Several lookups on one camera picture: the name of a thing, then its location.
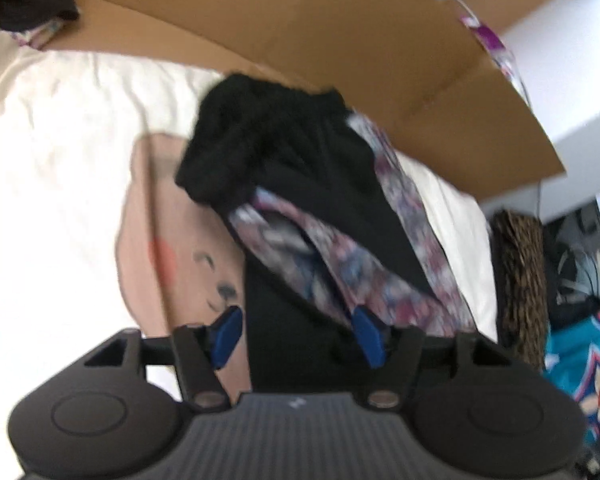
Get teal patterned jersey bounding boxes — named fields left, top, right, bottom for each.
left=545, top=310, right=600, bottom=446

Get black bag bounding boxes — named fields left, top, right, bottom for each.
left=542, top=255, right=600, bottom=331

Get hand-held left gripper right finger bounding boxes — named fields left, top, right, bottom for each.
left=352, top=306, right=513, bottom=411

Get purple tissue pack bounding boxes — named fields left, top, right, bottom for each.
left=457, top=15, right=526, bottom=91

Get grey bag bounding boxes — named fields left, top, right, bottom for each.
left=562, top=205, right=600, bottom=261

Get leopard print garment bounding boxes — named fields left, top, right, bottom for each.
left=490, top=210, right=548, bottom=371

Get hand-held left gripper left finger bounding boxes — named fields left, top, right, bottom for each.
left=82, top=306, right=244, bottom=411

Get black bear-print pants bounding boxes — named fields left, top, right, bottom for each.
left=175, top=74, right=476, bottom=396

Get flattened cardboard sheet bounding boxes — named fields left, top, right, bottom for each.
left=45, top=0, right=566, bottom=201

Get cream bear-print blanket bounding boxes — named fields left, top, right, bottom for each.
left=0, top=20, right=496, bottom=480

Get white charger cables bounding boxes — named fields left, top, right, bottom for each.
left=557, top=250, right=600, bottom=307

